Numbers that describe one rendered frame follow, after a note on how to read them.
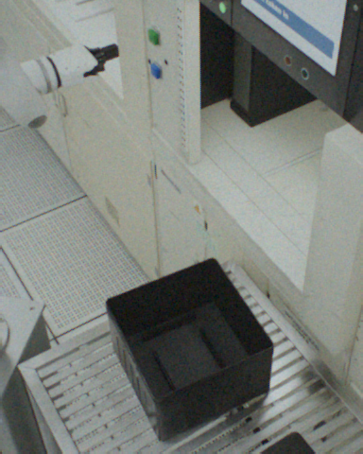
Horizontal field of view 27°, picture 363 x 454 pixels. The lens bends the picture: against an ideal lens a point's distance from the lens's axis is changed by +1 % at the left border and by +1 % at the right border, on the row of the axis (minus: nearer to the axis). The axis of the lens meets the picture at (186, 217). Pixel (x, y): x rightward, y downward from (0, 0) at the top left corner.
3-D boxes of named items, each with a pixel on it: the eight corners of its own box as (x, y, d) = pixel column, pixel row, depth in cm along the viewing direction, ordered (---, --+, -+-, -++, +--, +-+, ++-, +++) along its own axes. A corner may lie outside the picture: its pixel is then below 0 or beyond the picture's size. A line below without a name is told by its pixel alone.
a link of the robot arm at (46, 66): (35, 81, 182) (46, 78, 183) (50, 100, 177) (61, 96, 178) (28, 51, 176) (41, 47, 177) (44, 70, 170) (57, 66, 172)
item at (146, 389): (214, 301, 184) (215, 255, 172) (272, 390, 167) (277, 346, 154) (110, 344, 176) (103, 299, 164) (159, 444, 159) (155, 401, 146)
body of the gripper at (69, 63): (42, 76, 182) (83, 61, 186) (60, 97, 176) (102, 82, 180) (36, 49, 177) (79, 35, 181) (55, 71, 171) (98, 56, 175)
